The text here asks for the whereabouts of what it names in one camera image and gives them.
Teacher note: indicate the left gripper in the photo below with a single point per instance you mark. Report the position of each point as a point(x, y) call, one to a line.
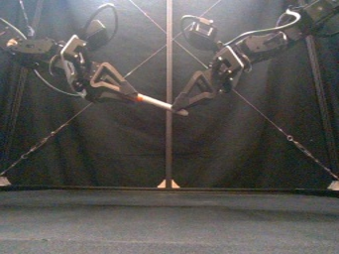
point(73, 63)

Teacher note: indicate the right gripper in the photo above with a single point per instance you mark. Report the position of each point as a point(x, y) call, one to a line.
point(230, 67)

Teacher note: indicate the grey marker pen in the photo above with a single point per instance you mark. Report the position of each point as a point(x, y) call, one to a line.
point(156, 102)

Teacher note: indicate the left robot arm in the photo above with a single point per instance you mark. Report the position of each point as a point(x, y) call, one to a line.
point(34, 48)

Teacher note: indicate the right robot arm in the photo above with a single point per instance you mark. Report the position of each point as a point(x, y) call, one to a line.
point(274, 39)

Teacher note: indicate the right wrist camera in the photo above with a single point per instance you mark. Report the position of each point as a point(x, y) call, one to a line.
point(200, 33)

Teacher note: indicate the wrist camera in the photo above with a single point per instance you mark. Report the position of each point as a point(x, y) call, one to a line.
point(97, 33)
point(200, 33)

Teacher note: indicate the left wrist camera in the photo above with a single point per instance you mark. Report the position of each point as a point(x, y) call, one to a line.
point(97, 33)

